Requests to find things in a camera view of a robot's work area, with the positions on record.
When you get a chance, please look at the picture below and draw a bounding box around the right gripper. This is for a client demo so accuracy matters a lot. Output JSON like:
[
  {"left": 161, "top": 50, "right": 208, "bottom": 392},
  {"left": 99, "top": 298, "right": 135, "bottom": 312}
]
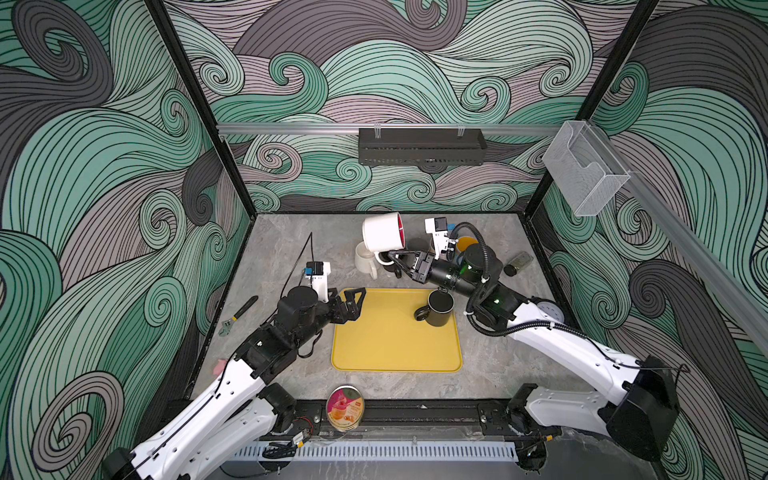
[{"left": 394, "top": 246, "right": 488, "bottom": 303}]

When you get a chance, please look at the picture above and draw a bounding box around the blue butterfly mug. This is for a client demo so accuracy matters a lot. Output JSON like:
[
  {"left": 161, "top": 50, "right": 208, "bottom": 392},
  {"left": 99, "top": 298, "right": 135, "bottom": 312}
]
[{"left": 456, "top": 236, "right": 479, "bottom": 252}]

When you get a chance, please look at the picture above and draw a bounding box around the white ribbed-base mug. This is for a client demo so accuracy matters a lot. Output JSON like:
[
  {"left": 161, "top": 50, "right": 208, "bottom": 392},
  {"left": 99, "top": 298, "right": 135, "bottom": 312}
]
[{"left": 354, "top": 242, "right": 378, "bottom": 280}]

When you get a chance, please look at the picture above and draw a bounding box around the white ceramic mug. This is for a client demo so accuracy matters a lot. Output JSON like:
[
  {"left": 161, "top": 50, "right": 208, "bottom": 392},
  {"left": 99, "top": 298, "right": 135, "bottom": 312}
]
[{"left": 362, "top": 212, "right": 406, "bottom": 266}]

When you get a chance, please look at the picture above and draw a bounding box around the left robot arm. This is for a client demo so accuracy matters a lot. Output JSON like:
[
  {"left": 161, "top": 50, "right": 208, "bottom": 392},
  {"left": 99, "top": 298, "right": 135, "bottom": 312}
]
[{"left": 102, "top": 286, "right": 366, "bottom": 479}]

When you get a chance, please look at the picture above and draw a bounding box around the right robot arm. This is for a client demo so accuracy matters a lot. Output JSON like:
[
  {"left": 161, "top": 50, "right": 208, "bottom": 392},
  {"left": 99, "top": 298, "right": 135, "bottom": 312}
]
[{"left": 388, "top": 244, "right": 680, "bottom": 462}]

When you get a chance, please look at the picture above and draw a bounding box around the black ceramic mug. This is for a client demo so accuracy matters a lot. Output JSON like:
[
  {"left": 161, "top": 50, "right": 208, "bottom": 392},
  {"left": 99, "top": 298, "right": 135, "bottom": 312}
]
[{"left": 413, "top": 290, "right": 455, "bottom": 327}]

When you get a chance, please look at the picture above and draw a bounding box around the glass jar black lid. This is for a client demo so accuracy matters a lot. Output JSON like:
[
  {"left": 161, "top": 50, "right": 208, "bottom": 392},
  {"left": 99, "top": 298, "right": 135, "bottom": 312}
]
[{"left": 503, "top": 251, "right": 533, "bottom": 277}]

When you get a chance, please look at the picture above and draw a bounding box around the black alarm clock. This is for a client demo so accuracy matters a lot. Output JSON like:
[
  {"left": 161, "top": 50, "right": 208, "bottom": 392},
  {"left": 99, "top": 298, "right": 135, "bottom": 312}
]
[{"left": 537, "top": 300, "right": 565, "bottom": 323}]

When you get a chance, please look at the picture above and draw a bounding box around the yellow plastic tray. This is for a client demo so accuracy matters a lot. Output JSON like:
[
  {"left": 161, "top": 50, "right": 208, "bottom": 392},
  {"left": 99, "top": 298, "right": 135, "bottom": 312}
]
[{"left": 331, "top": 288, "right": 463, "bottom": 373}]

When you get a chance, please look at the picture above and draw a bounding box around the round colourful tin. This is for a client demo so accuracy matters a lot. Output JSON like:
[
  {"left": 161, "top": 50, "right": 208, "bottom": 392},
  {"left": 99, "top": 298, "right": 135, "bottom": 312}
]
[{"left": 326, "top": 385, "right": 365, "bottom": 432}]

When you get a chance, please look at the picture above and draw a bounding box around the black handled tool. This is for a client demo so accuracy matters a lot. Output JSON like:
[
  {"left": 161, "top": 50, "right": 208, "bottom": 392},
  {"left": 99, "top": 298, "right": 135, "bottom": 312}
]
[{"left": 218, "top": 295, "right": 259, "bottom": 337}]

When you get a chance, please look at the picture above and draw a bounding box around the clear plastic wall bin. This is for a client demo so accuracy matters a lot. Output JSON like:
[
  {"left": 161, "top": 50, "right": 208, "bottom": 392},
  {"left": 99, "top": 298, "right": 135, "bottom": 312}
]
[{"left": 543, "top": 121, "right": 630, "bottom": 217}]

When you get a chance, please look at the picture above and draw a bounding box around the white slotted cable duct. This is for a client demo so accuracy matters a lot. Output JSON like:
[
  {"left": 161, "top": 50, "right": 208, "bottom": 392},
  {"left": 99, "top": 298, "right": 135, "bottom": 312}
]
[{"left": 227, "top": 440, "right": 520, "bottom": 463}]

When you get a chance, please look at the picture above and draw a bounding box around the black wall shelf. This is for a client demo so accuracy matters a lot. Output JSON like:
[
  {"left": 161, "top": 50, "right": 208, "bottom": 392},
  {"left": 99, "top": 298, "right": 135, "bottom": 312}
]
[{"left": 358, "top": 129, "right": 488, "bottom": 166}]

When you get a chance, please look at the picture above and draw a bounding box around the aluminium wall rail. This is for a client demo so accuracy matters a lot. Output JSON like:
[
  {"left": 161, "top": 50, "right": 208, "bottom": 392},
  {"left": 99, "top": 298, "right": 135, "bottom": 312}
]
[{"left": 216, "top": 122, "right": 561, "bottom": 137}]

